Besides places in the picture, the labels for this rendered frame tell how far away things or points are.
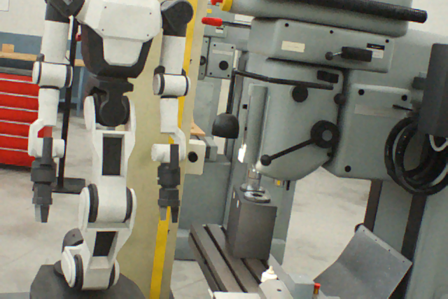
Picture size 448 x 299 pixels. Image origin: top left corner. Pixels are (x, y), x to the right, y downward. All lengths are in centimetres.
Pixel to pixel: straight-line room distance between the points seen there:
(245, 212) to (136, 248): 167
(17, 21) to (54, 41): 845
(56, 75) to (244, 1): 87
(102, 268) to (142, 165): 115
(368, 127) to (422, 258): 41
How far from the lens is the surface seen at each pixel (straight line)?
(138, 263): 353
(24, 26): 1053
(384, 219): 186
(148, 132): 329
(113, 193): 211
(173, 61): 222
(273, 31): 146
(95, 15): 207
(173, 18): 219
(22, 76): 603
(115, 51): 209
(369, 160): 160
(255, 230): 192
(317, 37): 148
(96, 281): 234
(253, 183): 201
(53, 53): 210
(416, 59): 163
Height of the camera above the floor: 168
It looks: 9 degrees down
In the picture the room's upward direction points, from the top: 8 degrees clockwise
